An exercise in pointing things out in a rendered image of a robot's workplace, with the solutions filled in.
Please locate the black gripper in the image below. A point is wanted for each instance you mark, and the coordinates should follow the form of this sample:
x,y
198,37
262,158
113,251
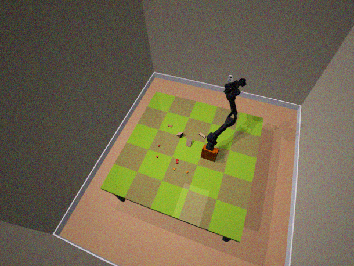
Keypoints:
x,y
234,85

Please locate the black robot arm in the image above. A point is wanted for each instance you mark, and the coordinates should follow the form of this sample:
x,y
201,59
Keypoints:
x,y
212,137

